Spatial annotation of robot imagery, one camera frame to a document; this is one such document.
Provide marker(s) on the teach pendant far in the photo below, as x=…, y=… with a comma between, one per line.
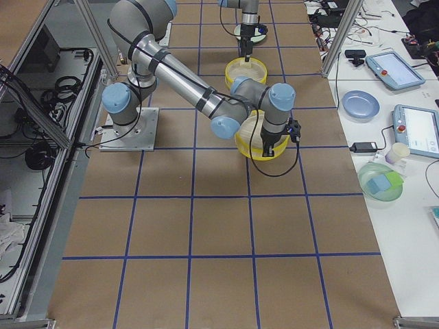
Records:
x=393, y=71

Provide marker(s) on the blue sponge block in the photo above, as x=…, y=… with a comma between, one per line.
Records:
x=377, y=184

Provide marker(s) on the paper cup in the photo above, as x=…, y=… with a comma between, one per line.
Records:
x=397, y=152

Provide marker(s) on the teach pendant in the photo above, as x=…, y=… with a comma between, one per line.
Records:
x=417, y=128
x=393, y=71

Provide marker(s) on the white cloth rag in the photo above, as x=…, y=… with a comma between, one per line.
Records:
x=12, y=233

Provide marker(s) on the teach pendant near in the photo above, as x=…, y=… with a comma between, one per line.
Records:
x=417, y=128

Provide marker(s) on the green sponge block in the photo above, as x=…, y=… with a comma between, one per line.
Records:
x=394, y=178

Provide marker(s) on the black webcam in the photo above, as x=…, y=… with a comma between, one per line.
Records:
x=355, y=56

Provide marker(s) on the light green plate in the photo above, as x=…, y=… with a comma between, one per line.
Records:
x=258, y=36

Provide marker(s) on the blue plate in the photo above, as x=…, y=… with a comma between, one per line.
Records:
x=360, y=106

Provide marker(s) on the aluminium frame post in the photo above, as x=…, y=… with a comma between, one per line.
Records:
x=346, y=23

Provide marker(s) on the black power adapter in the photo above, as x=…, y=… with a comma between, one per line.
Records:
x=363, y=147

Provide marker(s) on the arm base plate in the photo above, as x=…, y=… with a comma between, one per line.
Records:
x=130, y=137

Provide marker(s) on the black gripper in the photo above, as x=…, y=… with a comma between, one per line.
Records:
x=245, y=33
x=270, y=138

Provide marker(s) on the yellow steamer basket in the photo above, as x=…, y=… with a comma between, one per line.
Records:
x=248, y=138
x=238, y=67

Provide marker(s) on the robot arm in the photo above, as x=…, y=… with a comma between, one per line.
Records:
x=249, y=23
x=137, y=27

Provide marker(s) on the green glass bowl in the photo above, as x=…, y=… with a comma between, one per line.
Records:
x=371, y=170

